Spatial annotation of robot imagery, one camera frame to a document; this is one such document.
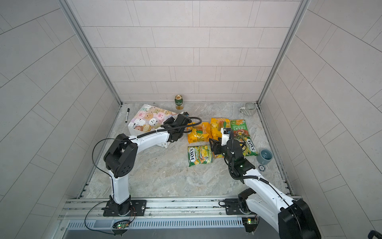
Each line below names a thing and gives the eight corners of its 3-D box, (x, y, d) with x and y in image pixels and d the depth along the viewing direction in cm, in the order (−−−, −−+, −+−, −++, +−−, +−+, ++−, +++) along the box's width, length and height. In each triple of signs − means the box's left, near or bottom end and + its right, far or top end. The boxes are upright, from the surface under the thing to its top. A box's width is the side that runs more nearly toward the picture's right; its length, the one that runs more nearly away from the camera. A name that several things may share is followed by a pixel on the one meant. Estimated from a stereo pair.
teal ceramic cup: (258, 164, 87) (262, 159, 82) (255, 154, 91) (259, 149, 86) (269, 164, 87) (274, 159, 82) (266, 154, 91) (270, 149, 86)
